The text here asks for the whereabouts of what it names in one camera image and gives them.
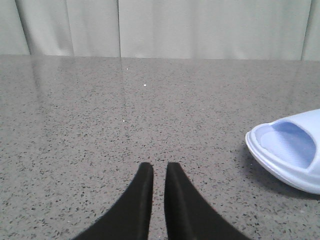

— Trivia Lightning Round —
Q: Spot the pale green curtain backdrop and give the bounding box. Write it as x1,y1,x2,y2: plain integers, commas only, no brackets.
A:
0,0,320,61

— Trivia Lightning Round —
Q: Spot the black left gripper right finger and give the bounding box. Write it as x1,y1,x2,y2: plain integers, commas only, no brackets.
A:
164,162,248,240

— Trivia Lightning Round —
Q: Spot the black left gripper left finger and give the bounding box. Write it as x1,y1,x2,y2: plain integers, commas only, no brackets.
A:
75,162,153,240

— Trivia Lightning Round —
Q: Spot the light blue slipper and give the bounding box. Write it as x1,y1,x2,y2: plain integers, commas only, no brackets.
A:
245,109,320,195

